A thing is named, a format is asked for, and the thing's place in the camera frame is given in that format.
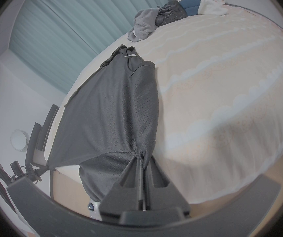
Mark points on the black shiny garment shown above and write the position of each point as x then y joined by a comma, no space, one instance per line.
171,12

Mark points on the black T-shirt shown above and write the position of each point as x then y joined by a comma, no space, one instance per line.
111,107

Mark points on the white garment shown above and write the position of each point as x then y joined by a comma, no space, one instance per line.
210,6

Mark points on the round white ceiling lamp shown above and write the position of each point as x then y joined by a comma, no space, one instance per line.
19,141

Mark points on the blue-green curtain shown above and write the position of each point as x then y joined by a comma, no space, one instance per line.
69,33

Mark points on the grey garment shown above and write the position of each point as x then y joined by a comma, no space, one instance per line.
144,21

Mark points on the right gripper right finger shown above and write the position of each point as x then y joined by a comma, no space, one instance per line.
161,196

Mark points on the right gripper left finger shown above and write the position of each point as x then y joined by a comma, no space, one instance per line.
124,196

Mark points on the blue garment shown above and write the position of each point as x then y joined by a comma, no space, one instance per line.
192,6

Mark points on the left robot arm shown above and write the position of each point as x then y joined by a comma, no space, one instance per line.
15,169

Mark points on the bed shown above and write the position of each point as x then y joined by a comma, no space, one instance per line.
218,95

